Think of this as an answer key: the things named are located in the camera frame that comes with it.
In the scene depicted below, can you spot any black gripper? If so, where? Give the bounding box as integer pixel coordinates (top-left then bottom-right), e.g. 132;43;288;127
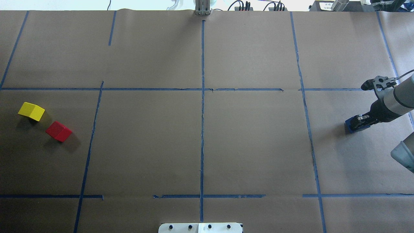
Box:
352;99;393;131

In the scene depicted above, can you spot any blue wooden block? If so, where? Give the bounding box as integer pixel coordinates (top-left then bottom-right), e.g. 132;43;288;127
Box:
345;115;371;134

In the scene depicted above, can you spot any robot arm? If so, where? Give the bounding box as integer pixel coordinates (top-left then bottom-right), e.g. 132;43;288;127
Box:
345;76;414;172

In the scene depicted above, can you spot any metal cup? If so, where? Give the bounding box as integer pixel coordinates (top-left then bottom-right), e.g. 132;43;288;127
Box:
330;0;349;12

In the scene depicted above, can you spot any black power strip far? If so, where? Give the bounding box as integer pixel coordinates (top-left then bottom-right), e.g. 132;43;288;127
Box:
227;0;253;11

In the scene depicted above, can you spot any red wooden block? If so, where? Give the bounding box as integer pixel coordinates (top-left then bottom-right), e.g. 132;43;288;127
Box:
45;121;72;142

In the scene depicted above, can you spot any yellow wooden block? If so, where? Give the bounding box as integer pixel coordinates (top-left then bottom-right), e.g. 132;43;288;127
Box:
18;102;45;121

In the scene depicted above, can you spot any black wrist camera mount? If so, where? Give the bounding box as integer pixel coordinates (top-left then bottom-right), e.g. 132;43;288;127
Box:
361;76;397;99

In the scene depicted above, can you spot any black braided cable right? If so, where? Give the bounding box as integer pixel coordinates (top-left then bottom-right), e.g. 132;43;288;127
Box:
390;69;414;81

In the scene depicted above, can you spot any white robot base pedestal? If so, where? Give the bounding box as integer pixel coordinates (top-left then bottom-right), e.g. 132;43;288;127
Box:
158;222;244;233

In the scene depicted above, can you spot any aluminium frame post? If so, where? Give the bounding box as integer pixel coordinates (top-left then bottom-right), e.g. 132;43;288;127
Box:
194;0;211;15

